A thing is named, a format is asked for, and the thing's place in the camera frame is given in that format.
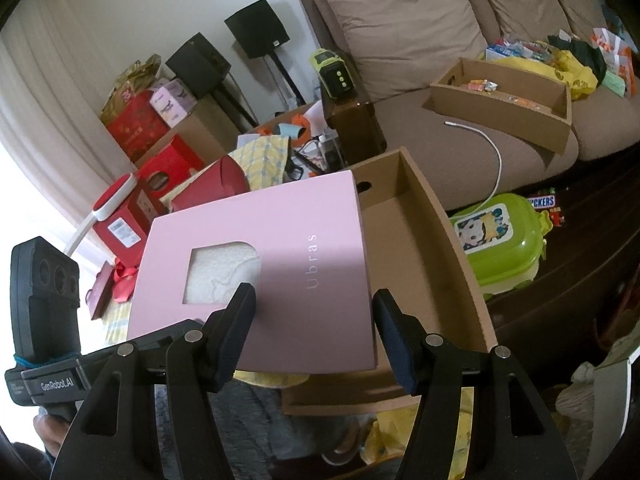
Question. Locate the red handbag-shaped box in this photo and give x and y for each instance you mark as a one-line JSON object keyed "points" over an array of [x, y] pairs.
{"points": [[220, 180]]}

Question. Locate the plain yellow plastic bag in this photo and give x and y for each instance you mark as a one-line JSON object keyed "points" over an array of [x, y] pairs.
{"points": [[575, 72]]}

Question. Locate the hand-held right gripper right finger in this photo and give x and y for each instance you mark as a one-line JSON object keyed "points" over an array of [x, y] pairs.
{"points": [[397, 345]]}

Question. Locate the teal cylinder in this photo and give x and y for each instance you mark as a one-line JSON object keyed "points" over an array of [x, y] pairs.
{"points": [[290, 131]]}

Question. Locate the gold gift bag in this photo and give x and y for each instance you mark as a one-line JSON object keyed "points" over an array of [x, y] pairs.
{"points": [[127, 77]]}

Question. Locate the beige sofa cushion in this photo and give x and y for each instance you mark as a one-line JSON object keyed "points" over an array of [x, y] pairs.
{"points": [[580, 5], [400, 30], [520, 0]]}

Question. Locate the brown chocolate bar pack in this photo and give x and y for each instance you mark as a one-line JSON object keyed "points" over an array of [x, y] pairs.
{"points": [[545, 205]]}

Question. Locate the green black radio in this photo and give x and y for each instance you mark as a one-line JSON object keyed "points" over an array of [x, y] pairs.
{"points": [[332, 75]]}

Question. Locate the white curtain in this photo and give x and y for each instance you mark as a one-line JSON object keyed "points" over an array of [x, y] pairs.
{"points": [[50, 85]]}

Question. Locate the pile of snack packets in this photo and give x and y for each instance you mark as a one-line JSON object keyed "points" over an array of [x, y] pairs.
{"points": [[520, 47]]}

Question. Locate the yellow printed plastic bag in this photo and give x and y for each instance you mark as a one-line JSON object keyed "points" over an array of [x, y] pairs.
{"points": [[385, 425]]}

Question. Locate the white red lint brush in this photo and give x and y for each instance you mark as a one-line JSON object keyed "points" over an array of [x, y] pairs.
{"points": [[112, 195]]}

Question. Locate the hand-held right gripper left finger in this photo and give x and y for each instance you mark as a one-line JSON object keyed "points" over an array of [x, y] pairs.
{"points": [[235, 330]]}

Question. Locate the person's grey pants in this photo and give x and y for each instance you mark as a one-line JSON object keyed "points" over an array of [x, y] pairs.
{"points": [[280, 435]]}

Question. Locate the shallow cardboard tray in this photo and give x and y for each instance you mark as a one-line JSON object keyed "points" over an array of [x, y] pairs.
{"points": [[500, 115]]}

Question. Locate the tall red printed box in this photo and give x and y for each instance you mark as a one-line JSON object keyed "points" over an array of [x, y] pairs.
{"points": [[135, 127]]}

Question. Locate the person's left hand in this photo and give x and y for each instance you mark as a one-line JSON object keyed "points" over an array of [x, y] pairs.
{"points": [[50, 432]]}

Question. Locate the yellow checked tablecloth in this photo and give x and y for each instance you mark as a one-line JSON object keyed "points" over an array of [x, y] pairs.
{"points": [[265, 160]]}

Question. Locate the dark red paper bag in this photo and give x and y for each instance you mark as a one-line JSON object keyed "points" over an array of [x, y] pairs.
{"points": [[100, 290]]}

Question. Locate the black speaker on stand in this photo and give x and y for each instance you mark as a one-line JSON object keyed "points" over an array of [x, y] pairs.
{"points": [[257, 27], [197, 65]]}

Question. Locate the deep cardboard box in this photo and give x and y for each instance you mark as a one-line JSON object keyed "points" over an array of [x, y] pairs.
{"points": [[425, 240]]}

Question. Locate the orange tool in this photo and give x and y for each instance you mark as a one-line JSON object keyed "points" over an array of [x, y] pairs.
{"points": [[302, 122]]}

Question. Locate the dark green cloth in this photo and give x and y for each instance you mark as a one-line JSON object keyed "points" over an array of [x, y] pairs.
{"points": [[580, 50]]}

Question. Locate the wide red gift box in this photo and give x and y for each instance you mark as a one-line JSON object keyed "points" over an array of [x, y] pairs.
{"points": [[172, 160]]}

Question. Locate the small pink white box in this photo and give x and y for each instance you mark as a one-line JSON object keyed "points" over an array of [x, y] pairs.
{"points": [[172, 102]]}

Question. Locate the light green packet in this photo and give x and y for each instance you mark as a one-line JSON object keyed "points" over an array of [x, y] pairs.
{"points": [[615, 84]]}

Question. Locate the slipper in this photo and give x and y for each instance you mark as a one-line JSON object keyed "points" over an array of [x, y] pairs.
{"points": [[340, 455]]}

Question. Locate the candy wrappers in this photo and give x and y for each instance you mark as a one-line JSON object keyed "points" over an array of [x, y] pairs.
{"points": [[480, 86]]}

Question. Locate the open box with papers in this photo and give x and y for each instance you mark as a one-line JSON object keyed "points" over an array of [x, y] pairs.
{"points": [[260, 135]]}

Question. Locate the large brown carton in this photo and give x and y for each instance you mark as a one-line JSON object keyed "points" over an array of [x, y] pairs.
{"points": [[205, 125]]}

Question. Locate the orange white paper bag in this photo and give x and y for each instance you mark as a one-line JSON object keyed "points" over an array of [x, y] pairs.
{"points": [[615, 50]]}

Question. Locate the green toy case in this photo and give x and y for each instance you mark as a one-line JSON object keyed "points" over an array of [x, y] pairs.
{"points": [[500, 255]]}

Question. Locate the brown sofa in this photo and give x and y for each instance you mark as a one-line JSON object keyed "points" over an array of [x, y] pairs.
{"points": [[440, 130]]}

